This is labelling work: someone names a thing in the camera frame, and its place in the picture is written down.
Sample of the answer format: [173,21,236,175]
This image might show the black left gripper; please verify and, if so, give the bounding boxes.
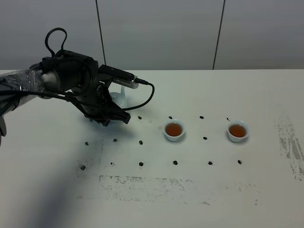
[71,78,131,127]

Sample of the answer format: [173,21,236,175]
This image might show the light blue porcelain teapot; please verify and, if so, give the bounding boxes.
[90,85,128,126]

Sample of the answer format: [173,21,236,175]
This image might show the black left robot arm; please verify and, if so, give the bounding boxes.
[0,51,131,137]

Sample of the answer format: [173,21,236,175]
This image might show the left light blue teacup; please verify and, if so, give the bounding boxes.
[162,119,186,142]

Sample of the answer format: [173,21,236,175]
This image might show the light blue teacup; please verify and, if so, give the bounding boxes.
[162,119,186,142]
[227,121,250,143]

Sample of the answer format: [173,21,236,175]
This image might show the right light blue teacup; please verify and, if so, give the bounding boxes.
[227,121,250,143]

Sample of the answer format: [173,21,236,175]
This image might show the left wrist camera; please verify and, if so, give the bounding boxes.
[98,65,139,89]

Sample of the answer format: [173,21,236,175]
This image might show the black left camera cable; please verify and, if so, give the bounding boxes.
[0,27,155,112]

